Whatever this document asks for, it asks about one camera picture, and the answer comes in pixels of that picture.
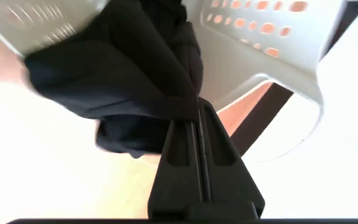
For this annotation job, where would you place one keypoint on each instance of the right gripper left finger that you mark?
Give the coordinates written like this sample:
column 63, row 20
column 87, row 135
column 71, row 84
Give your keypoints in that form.
column 179, row 174

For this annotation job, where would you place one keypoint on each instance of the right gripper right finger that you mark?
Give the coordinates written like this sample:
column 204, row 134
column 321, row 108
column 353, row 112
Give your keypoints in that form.
column 228, row 174

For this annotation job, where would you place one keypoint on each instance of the black T-shirt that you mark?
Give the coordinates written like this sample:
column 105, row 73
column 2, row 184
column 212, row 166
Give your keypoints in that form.
column 120, row 77

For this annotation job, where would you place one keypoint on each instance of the white laundry basket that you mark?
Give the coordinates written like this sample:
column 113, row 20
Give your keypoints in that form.
column 238, row 62

